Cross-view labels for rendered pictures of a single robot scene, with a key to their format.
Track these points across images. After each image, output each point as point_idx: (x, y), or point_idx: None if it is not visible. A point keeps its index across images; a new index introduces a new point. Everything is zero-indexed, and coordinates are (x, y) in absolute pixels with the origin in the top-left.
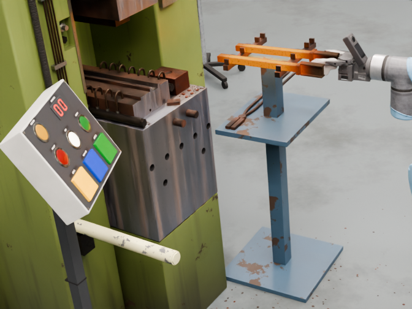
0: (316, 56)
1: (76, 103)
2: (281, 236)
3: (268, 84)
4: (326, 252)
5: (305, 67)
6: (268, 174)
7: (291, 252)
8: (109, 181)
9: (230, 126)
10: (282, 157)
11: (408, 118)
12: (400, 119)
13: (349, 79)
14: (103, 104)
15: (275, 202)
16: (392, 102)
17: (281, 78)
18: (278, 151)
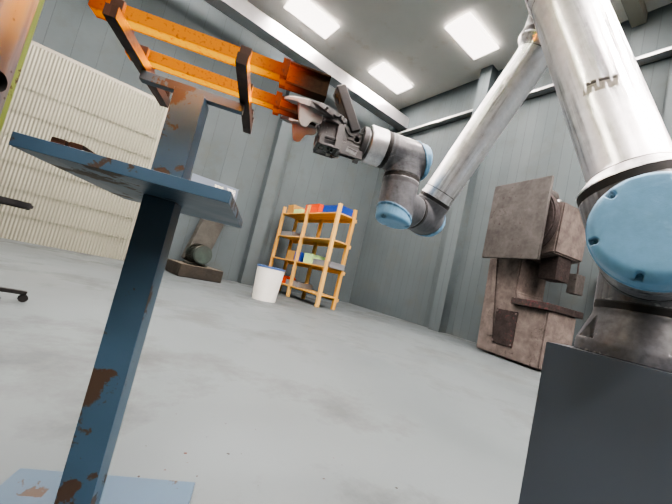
0: (284, 105)
1: None
2: (92, 474)
3: (180, 125)
4: (168, 500)
5: (297, 72)
6: (110, 315)
7: None
8: None
9: (67, 143)
10: (157, 281)
11: (409, 220)
12: (401, 218)
13: (336, 144)
14: None
15: (106, 384)
16: (391, 193)
17: (201, 135)
18: (156, 263)
